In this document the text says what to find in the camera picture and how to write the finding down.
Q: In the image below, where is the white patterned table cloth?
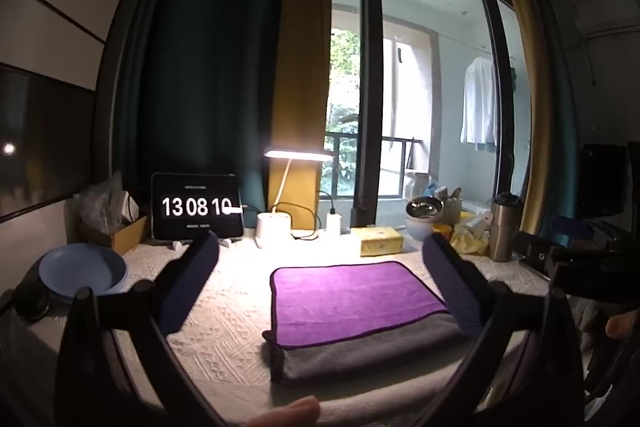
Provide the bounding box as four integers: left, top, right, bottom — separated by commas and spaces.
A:
25, 227, 556, 427

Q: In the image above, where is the blue plastic bowl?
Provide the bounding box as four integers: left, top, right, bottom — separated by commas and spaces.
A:
38, 242, 129, 304

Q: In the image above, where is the white hanging shirt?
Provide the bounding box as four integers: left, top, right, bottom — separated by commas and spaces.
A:
459, 55, 500, 153

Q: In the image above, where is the white tablet stand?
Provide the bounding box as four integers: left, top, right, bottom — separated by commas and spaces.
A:
166, 233, 235, 251

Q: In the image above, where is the purple towel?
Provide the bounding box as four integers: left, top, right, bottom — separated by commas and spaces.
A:
270, 261, 449, 351

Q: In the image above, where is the clear plastic bag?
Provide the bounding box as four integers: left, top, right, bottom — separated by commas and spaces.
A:
74, 171, 132, 234

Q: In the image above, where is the person's left hand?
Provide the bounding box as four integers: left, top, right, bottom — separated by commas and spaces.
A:
234, 395, 322, 427

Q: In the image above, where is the dark green curtain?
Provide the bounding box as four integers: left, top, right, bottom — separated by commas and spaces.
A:
99, 0, 302, 228
525, 0, 585, 249

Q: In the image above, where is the black round object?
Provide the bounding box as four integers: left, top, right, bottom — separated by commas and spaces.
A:
12, 281, 54, 324

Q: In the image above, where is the black cable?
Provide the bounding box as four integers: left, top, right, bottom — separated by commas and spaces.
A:
270, 189, 337, 242

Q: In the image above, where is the white container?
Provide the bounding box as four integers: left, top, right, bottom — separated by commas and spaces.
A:
404, 213, 445, 239

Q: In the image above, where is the black monitor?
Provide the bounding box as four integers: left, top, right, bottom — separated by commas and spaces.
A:
576, 143, 632, 221

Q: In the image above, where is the white air conditioner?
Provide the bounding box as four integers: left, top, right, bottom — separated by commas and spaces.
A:
571, 0, 640, 38

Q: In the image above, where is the yellow curtain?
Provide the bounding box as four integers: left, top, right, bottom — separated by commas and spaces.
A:
486, 0, 552, 234
266, 0, 332, 231

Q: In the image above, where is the steel tumbler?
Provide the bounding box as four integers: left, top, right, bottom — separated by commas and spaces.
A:
488, 192, 524, 263

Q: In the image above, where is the grey towel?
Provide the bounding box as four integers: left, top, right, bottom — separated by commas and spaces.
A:
262, 307, 477, 384

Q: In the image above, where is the white desk lamp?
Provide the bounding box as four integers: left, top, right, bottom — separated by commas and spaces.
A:
255, 149, 334, 251

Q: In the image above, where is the dark wall screen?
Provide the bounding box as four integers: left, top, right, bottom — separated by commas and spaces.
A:
0, 61, 99, 224

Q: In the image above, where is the yellow cloth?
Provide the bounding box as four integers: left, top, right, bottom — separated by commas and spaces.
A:
434, 216, 494, 256

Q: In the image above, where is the yellow tissue box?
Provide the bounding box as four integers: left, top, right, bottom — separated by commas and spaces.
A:
351, 227, 405, 258

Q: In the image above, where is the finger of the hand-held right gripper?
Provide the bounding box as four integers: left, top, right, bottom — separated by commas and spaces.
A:
514, 231, 553, 277

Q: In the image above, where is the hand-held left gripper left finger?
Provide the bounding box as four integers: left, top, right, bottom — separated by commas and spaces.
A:
55, 231, 227, 427

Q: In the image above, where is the balcony railing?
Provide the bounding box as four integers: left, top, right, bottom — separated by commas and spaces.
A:
324, 131, 427, 198

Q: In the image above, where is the metal bowl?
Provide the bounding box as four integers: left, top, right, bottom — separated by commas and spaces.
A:
405, 196, 445, 221

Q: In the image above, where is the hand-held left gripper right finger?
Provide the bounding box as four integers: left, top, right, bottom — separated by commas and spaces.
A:
421, 233, 587, 427

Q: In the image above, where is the person's right hand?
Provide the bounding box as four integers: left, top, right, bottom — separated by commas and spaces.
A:
605, 309, 640, 340

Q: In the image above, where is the cardboard box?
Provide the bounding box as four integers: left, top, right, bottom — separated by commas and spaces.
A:
94, 214, 150, 254

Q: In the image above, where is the black tablet clock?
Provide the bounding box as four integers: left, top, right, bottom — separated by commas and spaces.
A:
151, 173, 246, 242

